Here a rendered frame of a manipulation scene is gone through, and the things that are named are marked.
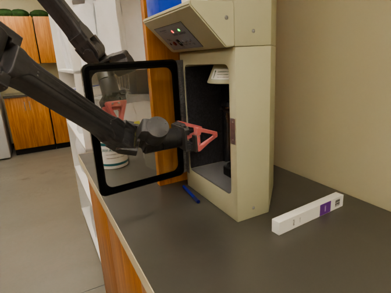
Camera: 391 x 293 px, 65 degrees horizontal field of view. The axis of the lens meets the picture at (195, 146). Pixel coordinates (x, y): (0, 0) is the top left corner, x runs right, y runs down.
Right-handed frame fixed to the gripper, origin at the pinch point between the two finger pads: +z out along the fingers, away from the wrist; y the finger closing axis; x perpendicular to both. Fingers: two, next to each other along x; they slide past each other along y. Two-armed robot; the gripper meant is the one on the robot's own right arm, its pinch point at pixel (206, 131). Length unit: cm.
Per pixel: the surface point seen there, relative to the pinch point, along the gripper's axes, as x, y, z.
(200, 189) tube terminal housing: 21.6, 8.4, 0.2
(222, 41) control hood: -24.3, -14.2, -1.3
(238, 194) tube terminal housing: 15.5, -13.6, 1.5
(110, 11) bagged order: -51, 112, 0
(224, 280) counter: 24.0, -31.8, -14.1
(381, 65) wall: -15, -21, 45
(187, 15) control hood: -30.6, -10.1, -7.8
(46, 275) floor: 114, 132, -65
